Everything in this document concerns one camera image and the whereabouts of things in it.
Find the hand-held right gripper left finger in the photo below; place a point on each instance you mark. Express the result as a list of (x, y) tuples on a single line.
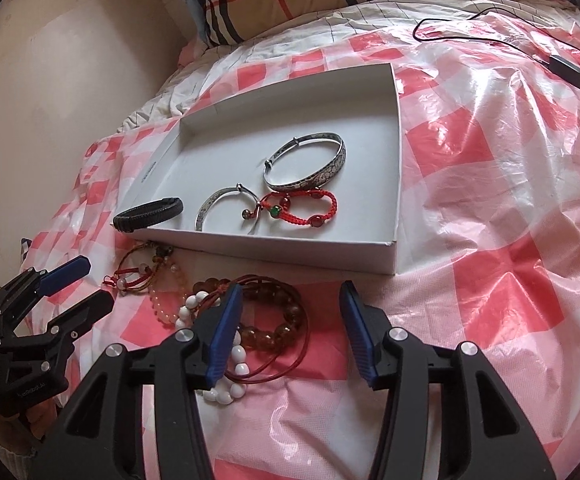
[(225, 330)]

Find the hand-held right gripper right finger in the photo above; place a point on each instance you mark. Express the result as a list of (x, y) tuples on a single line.
[(359, 330)]

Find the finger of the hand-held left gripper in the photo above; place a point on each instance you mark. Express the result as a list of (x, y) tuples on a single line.
[(85, 310), (65, 272)]

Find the thin silver bangle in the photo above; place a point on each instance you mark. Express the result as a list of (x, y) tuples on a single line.
[(207, 205)]

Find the wide silver bangle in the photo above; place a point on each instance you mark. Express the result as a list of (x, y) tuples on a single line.
[(320, 175)]

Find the white cardboard box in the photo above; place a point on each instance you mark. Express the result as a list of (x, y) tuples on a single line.
[(320, 110)]

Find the white board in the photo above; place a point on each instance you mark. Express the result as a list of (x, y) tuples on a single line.
[(70, 135)]

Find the red checked plastic sheet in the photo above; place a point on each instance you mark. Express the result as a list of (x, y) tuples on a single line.
[(469, 210)]

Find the pink pillow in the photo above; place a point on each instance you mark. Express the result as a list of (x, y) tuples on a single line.
[(192, 52)]

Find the white duvet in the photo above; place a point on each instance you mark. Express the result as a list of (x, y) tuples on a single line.
[(290, 40)]

